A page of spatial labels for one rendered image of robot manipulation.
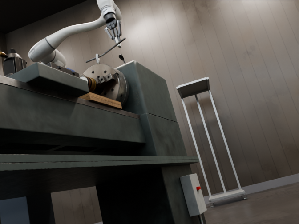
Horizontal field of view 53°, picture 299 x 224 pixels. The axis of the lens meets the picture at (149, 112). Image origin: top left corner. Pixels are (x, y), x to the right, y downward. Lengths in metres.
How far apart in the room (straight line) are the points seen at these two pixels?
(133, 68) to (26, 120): 1.05
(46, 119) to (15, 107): 0.14
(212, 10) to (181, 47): 0.88
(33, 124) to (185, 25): 5.00
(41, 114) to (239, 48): 4.77
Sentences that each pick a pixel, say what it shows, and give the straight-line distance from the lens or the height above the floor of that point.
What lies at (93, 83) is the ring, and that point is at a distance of 1.81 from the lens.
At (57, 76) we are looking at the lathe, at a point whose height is 0.89.
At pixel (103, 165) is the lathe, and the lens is 1.13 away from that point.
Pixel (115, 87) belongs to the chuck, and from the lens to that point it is 1.84.
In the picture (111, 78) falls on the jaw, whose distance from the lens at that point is 1.82.
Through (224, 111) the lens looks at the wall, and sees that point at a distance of 5.30.
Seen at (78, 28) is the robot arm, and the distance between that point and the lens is 2.24.
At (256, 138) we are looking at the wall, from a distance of 5.25.
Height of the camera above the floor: 0.39
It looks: 15 degrees up
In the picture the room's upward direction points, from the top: 14 degrees counter-clockwise
